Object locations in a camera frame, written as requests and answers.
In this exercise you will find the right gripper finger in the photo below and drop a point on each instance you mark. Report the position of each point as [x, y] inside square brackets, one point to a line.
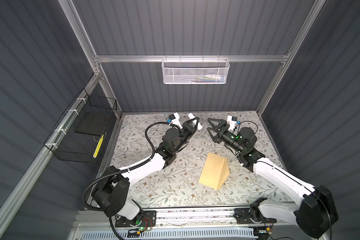
[215, 135]
[217, 123]

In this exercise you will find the pens in white basket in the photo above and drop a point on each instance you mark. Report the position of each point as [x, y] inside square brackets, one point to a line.
[208, 79]

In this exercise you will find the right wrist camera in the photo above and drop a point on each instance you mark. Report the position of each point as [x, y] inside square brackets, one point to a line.
[233, 122]

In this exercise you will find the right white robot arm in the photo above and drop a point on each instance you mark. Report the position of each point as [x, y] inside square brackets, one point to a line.
[312, 208]

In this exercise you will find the black foam pad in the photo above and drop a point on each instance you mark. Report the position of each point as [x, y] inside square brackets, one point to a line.
[92, 124]

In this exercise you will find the black wire basket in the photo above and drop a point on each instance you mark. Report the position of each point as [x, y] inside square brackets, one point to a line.
[67, 145]

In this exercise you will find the tan paper envelope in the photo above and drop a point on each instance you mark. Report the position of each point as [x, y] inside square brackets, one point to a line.
[215, 171]

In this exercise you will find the floral table mat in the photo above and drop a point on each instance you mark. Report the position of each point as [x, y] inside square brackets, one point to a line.
[178, 185]

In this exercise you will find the white wire mesh basket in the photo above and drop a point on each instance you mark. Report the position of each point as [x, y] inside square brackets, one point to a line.
[177, 71]

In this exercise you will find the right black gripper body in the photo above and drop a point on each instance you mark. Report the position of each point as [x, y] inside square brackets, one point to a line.
[228, 138]

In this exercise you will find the white vented cable tray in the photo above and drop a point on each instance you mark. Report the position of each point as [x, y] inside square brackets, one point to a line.
[191, 233]

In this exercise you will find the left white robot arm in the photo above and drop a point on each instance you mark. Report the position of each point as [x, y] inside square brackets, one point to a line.
[110, 191]

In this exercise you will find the yellow marker pen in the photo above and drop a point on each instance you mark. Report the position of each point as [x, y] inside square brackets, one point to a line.
[98, 147]

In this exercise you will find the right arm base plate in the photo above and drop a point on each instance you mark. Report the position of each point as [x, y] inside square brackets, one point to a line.
[246, 216]

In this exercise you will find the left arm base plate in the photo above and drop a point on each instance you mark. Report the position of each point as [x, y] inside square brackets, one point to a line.
[143, 219]

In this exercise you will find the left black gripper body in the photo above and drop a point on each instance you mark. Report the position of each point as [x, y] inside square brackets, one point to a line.
[182, 135]

